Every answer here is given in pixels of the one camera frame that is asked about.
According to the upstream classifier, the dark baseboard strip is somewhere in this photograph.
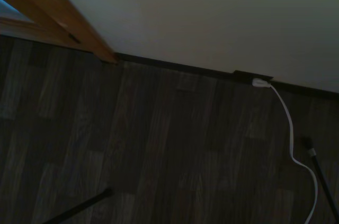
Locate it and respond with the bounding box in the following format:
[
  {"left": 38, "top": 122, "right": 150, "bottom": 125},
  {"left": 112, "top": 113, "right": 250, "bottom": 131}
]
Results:
[{"left": 114, "top": 52, "right": 339, "bottom": 101}]

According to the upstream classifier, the white power plug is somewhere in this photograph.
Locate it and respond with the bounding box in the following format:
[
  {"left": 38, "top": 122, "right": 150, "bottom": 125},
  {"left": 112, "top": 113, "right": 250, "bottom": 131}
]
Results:
[{"left": 251, "top": 77, "right": 272, "bottom": 88}]

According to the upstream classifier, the plain black tripod leg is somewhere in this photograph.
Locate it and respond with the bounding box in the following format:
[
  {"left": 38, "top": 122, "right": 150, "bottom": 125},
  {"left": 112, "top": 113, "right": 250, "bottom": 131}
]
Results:
[{"left": 39, "top": 187, "right": 113, "bottom": 224}]

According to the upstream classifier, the dark wall outlet plate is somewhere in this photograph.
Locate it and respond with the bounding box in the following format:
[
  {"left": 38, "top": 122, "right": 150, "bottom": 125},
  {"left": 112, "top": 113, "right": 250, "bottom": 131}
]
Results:
[{"left": 233, "top": 70, "right": 274, "bottom": 85}]

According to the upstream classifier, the white flat power cable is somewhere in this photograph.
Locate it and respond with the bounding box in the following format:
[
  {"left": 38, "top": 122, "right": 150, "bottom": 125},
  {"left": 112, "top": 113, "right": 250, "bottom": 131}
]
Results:
[{"left": 267, "top": 83, "right": 318, "bottom": 224}]

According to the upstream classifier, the wooden door frame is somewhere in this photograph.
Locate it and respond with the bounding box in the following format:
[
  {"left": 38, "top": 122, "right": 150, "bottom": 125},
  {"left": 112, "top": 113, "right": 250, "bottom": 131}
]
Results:
[{"left": 0, "top": 0, "right": 119, "bottom": 65}]

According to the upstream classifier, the black cable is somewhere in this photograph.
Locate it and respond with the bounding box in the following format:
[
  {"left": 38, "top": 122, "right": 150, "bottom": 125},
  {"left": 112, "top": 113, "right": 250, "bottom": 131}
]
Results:
[{"left": 300, "top": 136, "right": 339, "bottom": 224}]

